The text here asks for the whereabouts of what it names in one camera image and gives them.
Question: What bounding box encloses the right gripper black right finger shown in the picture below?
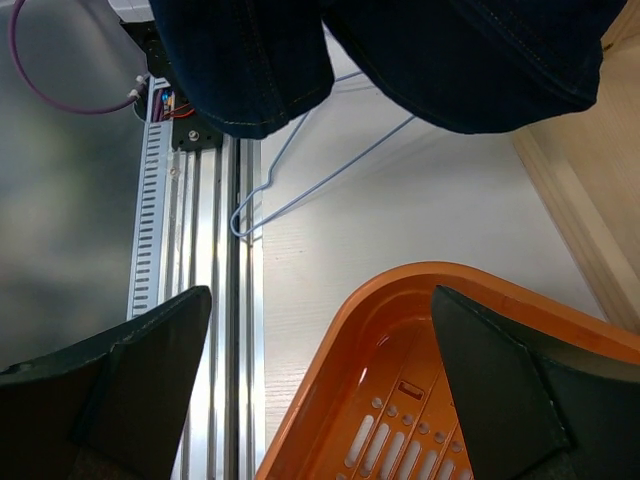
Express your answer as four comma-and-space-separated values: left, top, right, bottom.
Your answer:
431, 286, 639, 479

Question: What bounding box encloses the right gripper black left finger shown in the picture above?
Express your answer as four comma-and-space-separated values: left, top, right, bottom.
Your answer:
1, 286, 212, 479

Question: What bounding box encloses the dark blue denim skirt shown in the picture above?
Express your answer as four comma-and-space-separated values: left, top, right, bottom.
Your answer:
151, 0, 624, 140

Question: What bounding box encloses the orange plastic basket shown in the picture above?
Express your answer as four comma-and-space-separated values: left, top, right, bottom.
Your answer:
257, 262, 639, 479

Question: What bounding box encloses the wooden clothes rack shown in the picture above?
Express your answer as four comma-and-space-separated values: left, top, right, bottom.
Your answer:
512, 1, 639, 332

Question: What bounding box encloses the aluminium mounting rail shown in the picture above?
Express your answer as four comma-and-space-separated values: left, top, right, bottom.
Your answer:
127, 79, 266, 479

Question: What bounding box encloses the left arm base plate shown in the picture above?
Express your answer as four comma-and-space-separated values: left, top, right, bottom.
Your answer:
121, 21, 223, 152

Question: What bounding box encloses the purple floor cable left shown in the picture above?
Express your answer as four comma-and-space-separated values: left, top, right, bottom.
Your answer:
9, 0, 151, 116

